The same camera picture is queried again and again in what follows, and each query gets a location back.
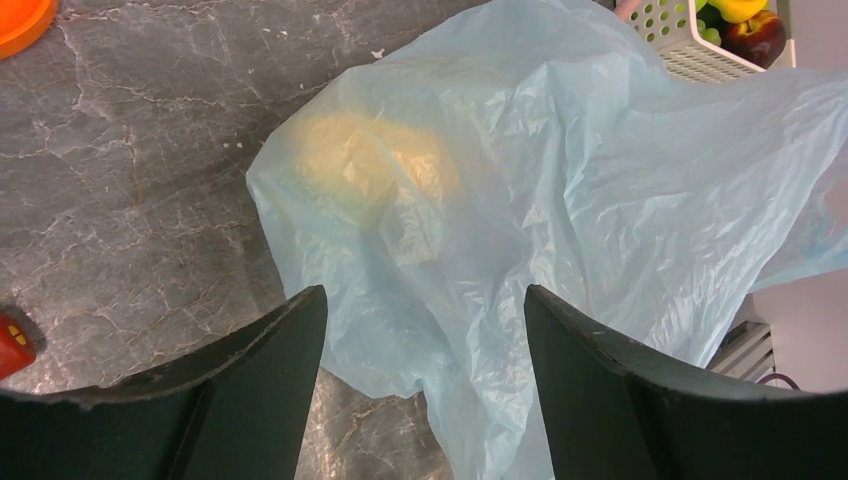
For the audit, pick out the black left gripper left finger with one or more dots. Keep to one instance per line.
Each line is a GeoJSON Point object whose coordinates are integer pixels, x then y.
{"type": "Point", "coordinates": [235, 408]}

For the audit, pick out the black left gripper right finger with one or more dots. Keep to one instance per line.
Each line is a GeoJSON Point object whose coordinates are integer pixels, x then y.
{"type": "Point", "coordinates": [614, 408]}

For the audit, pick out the light blue plastic bag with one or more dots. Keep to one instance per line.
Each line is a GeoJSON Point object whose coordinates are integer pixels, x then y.
{"type": "Point", "coordinates": [653, 204]}

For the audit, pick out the yellow fake banana bunch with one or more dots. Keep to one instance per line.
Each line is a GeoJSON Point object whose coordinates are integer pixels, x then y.
{"type": "Point", "coordinates": [738, 11]}

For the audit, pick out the yellow fake fruit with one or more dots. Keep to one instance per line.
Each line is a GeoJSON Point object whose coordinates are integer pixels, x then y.
{"type": "Point", "coordinates": [358, 159]}

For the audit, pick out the white perforated plastic basket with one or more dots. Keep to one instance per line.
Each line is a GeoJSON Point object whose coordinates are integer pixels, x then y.
{"type": "Point", "coordinates": [670, 27]}

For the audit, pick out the orange arch block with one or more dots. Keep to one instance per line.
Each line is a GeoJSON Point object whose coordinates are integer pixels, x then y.
{"type": "Point", "coordinates": [23, 22]}

